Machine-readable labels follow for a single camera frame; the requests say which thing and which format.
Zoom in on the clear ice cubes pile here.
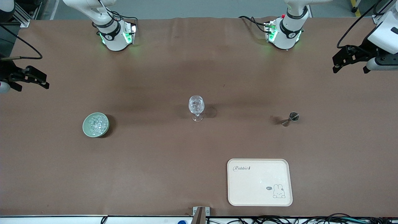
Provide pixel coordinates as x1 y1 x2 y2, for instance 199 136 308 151
86 114 108 136

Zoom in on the steel cocktail jigger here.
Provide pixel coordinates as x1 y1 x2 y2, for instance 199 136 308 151
281 112 300 127

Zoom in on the clear wine glass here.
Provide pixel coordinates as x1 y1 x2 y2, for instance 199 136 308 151
188 95 205 122

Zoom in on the green ceramic bowl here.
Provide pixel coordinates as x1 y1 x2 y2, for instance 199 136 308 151
82 112 110 138

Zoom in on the grey base connector box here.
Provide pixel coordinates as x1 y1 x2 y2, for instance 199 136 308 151
123 21 138 44
264 20 278 42

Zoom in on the brown table cover mat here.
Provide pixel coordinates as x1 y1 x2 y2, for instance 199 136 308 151
0 17 398 217

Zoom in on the cream rabbit print tray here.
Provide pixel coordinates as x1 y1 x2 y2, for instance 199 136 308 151
227 158 293 207

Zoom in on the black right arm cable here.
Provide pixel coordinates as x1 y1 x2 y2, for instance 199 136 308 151
0 24 43 60

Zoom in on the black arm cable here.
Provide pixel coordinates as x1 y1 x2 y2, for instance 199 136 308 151
337 0 386 50
0 24 43 60

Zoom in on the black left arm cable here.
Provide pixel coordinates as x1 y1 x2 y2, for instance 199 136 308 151
337 0 386 50

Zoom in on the aluminium frame profile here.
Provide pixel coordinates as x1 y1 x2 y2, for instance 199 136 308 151
372 12 389 25
12 0 31 28

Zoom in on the black base cable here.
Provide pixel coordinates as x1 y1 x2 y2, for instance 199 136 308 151
110 11 139 27
239 16 268 33

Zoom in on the tangled black cable bundle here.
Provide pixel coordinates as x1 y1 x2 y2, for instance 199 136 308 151
206 213 398 224

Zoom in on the grey metal mounting bracket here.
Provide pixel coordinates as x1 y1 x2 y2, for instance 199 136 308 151
192 207 211 217

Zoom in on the brown camera mast pole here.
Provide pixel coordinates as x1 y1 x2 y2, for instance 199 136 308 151
193 207 206 224

